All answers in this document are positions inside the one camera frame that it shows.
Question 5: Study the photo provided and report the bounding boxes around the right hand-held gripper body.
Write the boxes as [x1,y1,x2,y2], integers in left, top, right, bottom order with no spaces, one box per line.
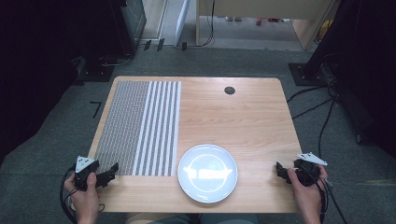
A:
[293,151,329,188]

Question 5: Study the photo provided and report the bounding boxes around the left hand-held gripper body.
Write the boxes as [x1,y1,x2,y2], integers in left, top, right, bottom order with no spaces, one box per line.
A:
[74,155,101,192]

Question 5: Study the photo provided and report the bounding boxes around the grey striped placemat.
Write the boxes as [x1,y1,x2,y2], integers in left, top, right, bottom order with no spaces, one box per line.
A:
[93,80,182,177]

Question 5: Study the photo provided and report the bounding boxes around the white round plate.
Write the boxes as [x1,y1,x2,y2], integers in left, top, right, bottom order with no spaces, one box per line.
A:
[177,143,239,204]

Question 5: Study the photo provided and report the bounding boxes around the person's right hand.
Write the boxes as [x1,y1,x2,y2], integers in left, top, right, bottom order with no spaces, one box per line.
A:
[287,164,329,224]

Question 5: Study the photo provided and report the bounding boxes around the person's left hand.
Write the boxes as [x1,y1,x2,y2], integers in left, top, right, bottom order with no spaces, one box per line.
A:
[64,172,103,224]

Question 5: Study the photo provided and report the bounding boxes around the wooden table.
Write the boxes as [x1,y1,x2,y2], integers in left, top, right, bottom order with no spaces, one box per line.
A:
[87,76,303,214]

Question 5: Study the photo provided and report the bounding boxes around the black stand base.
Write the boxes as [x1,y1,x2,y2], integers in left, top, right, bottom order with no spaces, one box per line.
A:
[76,63,116,83]
[288,62,331,87]

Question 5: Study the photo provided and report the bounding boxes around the light wooden desk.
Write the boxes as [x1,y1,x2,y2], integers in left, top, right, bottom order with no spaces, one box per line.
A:
[195,0,339,51]

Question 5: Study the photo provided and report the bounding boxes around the white panel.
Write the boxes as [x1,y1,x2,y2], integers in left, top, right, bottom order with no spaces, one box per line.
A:
[173,0,191,48]

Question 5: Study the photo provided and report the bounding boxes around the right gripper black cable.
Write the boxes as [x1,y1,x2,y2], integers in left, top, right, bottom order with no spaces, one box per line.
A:
[314,176,349,224]

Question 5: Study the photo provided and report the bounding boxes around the black floor cable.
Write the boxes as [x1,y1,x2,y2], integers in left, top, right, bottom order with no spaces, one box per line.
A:
[286,55,344,160]

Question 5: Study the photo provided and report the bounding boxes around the black hanging cable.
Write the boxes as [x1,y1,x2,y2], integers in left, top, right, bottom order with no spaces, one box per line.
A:
[186,0,217,49]

